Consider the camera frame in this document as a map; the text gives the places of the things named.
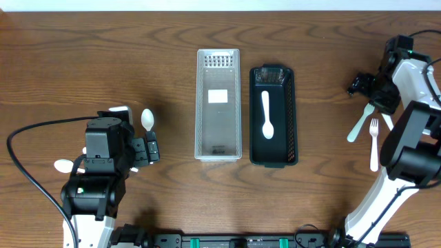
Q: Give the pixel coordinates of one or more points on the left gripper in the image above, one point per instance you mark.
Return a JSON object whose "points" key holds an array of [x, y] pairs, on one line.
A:
{"points": [[140, 151]]}

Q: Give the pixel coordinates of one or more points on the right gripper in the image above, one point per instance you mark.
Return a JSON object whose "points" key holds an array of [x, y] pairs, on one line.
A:
{"points": [[369, 87]]}

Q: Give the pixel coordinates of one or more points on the pale green plastic fork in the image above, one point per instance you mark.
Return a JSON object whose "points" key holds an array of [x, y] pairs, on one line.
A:
{"points": [[368, 110]]}

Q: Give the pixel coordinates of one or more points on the white fork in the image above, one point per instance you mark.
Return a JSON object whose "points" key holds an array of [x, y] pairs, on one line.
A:
{"points": [[373, 130], [388, 120]]}

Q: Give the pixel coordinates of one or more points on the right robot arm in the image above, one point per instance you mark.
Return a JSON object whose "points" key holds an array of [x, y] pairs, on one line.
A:
{"points": [[409, 159]]}

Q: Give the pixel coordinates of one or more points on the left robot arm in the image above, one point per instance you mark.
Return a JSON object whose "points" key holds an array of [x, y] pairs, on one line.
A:
{"points": [[96, 184]]}

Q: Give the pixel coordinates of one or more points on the clear plastic basket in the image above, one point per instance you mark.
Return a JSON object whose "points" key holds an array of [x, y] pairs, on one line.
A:
{"points": [[218, 127]]}

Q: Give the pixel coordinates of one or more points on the white label in basket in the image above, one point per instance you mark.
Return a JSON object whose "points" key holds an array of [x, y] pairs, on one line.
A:
{"points": [[217, 96]]}

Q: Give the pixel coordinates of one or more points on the black plastic basket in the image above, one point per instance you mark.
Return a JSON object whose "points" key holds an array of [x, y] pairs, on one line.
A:
{"points": [[282, 149]]}

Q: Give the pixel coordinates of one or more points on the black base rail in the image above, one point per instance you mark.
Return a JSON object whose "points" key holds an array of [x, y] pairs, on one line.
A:
{"points": [[237, 241]]}

